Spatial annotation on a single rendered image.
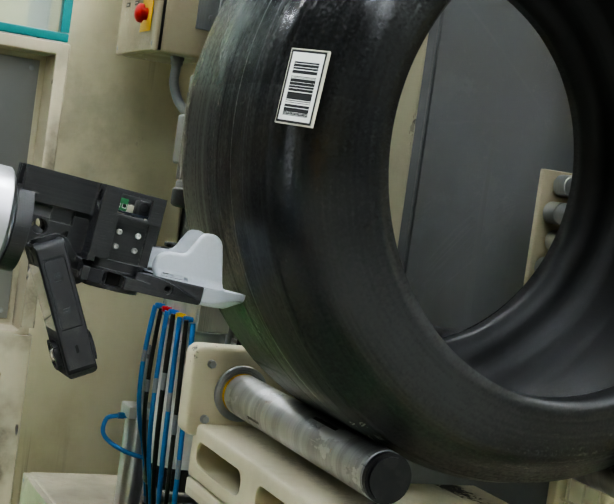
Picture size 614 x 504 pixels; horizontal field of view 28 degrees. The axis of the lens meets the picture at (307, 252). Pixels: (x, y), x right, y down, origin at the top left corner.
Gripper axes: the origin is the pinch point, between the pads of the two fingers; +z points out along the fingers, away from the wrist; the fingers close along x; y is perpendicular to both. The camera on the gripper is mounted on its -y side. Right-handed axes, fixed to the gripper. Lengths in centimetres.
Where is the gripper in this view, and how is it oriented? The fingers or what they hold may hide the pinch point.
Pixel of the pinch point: (227, 303)
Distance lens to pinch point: 107.5
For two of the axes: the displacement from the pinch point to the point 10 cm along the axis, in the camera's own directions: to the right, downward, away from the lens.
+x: -4.1, -1.1, 9.1
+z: 8.8, 2.3, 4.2
